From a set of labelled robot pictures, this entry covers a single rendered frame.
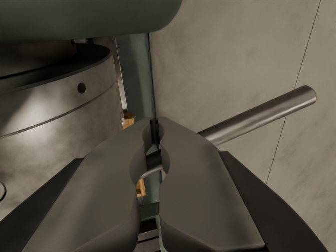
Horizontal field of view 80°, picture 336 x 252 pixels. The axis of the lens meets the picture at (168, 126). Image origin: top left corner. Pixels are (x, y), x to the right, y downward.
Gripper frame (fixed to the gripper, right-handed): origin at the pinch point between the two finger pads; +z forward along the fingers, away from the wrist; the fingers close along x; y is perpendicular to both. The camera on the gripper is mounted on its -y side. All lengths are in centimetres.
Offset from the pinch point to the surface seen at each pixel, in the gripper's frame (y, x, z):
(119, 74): 8.4, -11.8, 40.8
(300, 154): 146, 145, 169
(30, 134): 3.2, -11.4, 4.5
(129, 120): 19.7, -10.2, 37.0
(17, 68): -1.4, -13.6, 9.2
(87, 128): 5.2, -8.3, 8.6
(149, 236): 62, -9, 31
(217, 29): 9, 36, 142
